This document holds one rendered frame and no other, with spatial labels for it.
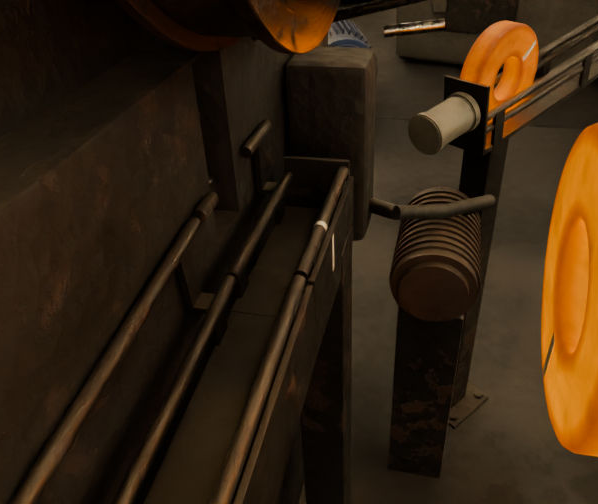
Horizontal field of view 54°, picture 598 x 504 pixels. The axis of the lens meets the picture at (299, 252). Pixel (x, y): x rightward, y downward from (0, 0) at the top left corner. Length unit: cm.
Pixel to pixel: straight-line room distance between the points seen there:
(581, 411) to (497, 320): 129
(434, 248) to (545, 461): 59
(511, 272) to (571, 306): 139
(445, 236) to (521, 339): 70
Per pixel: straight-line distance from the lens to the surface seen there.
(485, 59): 89
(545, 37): 317
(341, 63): 69
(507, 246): 183
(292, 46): 39
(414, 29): 54
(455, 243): 86
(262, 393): 41
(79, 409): 37
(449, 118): 85
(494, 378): 141
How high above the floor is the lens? 100
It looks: 35 degrees down
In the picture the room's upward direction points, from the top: 3 degrees counter-clockwise
